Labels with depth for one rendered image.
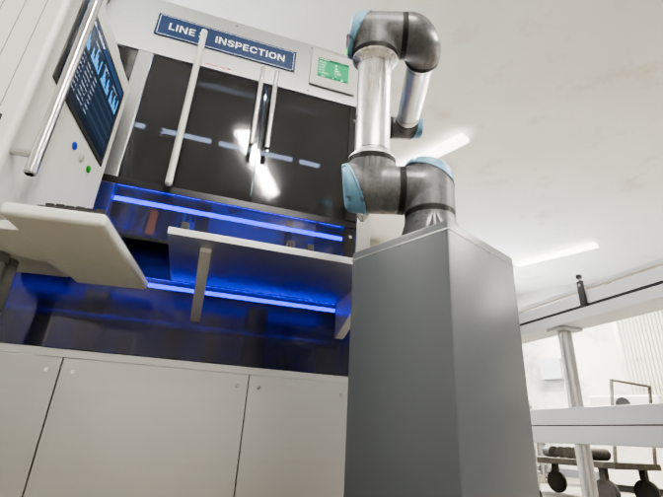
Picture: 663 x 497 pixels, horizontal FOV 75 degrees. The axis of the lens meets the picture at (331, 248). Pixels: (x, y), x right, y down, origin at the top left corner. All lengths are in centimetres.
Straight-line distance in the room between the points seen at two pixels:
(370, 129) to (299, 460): 103
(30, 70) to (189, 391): 96
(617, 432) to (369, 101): 129
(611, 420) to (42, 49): 192
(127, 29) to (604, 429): 231
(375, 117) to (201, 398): 99
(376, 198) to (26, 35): 91
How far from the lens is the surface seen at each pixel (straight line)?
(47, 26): 136
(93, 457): 151
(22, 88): 124
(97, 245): 112
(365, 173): 100
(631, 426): 171
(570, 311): 185
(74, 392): 153
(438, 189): 100
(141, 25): 217
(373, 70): 115
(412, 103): 141
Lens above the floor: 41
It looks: 23 degrees up
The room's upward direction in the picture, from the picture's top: 3 degrees clockwise
